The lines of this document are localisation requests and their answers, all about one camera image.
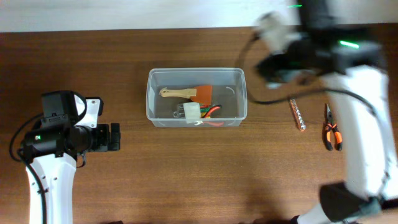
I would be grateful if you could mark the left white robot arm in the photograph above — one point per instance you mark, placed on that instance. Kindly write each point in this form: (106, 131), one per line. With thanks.
(67, 129)

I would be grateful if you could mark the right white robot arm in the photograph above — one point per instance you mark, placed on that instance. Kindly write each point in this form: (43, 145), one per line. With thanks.
(349, 61)

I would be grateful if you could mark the copper terminal bar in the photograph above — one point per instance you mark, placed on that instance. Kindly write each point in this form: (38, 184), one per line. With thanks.
(297, 115)

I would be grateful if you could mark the orange black long-nose pliers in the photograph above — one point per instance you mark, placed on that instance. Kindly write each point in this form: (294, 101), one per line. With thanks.
(330, 127)

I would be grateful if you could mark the orange scraper wooden handle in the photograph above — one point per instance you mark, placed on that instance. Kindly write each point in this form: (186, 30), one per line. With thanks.
(200, 94)

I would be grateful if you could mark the clear plastic container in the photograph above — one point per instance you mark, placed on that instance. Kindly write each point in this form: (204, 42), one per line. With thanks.
(229, 97)

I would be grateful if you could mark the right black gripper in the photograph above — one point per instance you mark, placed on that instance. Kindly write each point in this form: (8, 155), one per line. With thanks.
(273, 62)

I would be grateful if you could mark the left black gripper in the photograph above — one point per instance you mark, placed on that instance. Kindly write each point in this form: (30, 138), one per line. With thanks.
(104, 144)

